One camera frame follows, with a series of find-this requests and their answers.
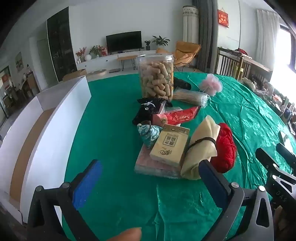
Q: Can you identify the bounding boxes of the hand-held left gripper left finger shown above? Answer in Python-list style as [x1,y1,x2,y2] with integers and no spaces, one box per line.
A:
[27,159,102,241]

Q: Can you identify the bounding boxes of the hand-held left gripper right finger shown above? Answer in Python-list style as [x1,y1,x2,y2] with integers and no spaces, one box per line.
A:
[198,159,274,241]

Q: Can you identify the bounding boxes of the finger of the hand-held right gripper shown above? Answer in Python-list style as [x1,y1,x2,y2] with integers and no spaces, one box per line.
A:
[276,143,296,166]
[255,148,278,171]

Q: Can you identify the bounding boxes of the red yarn ball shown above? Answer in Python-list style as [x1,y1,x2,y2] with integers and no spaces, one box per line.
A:
[209,123,238,174]

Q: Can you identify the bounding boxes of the pink towel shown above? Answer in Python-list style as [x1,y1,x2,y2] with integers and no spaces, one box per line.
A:
[134,144,183,179]

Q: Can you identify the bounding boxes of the white cardboard box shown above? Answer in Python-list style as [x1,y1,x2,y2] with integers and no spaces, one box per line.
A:
[0,75,92,225]

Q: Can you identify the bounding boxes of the teal patterned pouch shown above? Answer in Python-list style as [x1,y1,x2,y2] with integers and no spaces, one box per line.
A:
[137,120,163,149]

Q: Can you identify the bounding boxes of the pink mesh bath sponge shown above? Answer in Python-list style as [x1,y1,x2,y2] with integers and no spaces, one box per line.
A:
[198,74,223,96]

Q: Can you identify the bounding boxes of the person's left hand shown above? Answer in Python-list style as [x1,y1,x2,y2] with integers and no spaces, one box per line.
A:
[109,227,142,241]

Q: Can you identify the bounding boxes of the beige rolled cloth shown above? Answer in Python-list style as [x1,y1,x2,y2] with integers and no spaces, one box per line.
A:
[180,115,220,181]

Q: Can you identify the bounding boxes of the tan tissue pack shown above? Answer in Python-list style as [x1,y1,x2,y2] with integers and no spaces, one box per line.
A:
[149,124,190,168]

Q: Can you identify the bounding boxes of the green tablecloth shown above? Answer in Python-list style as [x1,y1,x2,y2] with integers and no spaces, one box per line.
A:
[62,72,296,241]

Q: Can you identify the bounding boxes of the pile of assorted clutter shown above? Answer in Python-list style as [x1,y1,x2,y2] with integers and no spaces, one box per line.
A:
[240,76,296,130]

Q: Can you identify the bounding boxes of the red foil packet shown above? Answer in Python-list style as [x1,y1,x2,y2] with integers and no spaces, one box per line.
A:
[165,105,201,126]

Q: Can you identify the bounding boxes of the red box with gold emblem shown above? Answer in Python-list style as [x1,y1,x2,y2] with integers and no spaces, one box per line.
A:
[151,113,171,127]

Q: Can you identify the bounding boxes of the tan bundle in plastic wrap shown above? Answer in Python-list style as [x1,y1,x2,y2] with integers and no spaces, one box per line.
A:
[173,89,211,108]

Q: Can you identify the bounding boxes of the black lace cloth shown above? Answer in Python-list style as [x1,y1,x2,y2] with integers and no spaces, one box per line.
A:
[132,97,173,127]

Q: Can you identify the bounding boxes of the wooden railing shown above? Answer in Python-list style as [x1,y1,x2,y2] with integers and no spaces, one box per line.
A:
[217,47,272,82]

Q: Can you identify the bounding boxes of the brown cardboard box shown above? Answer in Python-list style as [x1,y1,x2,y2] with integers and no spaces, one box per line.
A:
[63,69,88,81]

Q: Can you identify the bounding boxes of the white curtain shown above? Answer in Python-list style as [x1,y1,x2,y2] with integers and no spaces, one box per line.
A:
[256,9,281,70]

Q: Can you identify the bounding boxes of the clear jar of peanut snacks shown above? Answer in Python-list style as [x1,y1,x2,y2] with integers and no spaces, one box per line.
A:
[136,53,174,102]

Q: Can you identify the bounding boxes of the white television console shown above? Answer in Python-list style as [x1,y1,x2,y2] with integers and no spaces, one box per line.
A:
[76,47,162,72]

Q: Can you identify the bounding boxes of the red flowers in vase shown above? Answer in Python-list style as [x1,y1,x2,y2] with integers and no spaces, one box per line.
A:
[75,47,86,63]

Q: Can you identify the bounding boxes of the wooden bench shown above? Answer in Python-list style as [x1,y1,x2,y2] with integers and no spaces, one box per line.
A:
[117,55,139,71]

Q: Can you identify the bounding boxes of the potted plant with red decorations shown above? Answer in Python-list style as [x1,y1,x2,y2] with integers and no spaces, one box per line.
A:
[89,45,108,58]

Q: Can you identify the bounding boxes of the orange lounge chair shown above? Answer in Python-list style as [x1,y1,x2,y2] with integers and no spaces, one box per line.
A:
[156,41,201,72]

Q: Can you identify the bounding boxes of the grey curtain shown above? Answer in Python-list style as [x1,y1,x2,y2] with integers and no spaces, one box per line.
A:
[192,0,219,73]

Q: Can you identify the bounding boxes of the black cabinet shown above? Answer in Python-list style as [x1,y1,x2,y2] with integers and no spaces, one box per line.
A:
[47,6,77,81]

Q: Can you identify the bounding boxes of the black television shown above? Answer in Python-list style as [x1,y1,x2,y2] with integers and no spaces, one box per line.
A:
[106,31,142,54]

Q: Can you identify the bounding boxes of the large green potted plant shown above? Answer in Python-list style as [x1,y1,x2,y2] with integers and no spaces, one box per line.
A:
[151,35,170,49]

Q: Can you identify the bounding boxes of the white tower air conditioner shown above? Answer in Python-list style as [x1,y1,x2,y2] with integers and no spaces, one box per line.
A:
[183,5,199,44]

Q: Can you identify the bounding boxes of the dark hair tie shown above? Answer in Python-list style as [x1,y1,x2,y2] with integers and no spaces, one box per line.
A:
[188,137,217,151]

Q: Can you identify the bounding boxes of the red wall hanging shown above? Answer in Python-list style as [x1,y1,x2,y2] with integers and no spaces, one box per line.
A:
[217,9,229,28]

